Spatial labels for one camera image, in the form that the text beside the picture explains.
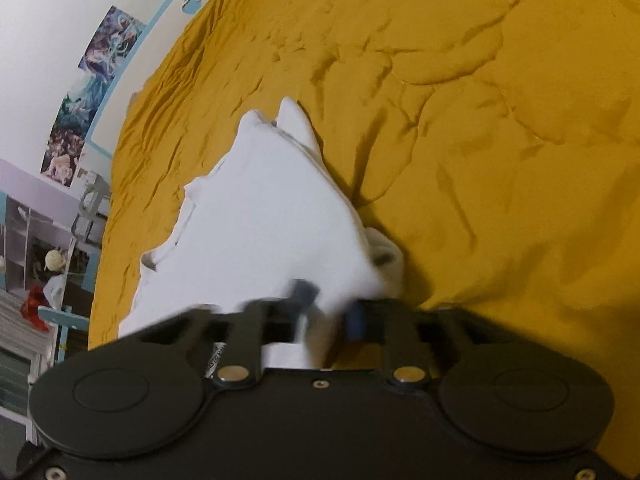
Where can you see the white blue-framed headboard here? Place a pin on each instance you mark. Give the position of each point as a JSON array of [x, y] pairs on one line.
[[150, 57]]

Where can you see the white printed sweatshirt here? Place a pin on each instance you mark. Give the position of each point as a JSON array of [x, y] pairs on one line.
[[260, 220]]

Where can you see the blue purple wall poster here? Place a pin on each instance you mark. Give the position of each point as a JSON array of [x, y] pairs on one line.
[[112, 42]]

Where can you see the pink-toned wall poster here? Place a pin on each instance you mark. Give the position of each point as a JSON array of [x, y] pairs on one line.
[[62, 157]]

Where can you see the grey trolley cart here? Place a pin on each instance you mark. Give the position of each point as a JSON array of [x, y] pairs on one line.
[[90, 210]]

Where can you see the white plastic bag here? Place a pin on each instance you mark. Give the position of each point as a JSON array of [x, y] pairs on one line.
[[54, 287]]

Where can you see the red bag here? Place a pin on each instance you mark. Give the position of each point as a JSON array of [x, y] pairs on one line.
[[35, 307]]

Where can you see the teal wall poster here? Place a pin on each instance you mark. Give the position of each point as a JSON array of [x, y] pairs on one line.
[[84, 102]]

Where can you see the white blue shelf unit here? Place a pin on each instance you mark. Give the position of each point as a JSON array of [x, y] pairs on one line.
[[25, 240]]

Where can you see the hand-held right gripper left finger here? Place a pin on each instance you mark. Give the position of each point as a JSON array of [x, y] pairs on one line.
[[304, 294]]

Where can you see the yellow quilted bedspread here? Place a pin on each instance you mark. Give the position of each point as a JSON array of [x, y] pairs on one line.
[[500, 135]]

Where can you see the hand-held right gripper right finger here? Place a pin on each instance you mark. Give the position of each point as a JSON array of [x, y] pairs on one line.
[[356, 322]]

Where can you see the white wall socket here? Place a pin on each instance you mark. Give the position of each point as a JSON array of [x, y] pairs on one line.
[[86, 177]]

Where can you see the round cream lamp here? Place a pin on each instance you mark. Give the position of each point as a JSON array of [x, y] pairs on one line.
[[55, 260]]

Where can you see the light blue chair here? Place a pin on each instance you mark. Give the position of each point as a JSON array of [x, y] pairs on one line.
[[62, 317]]

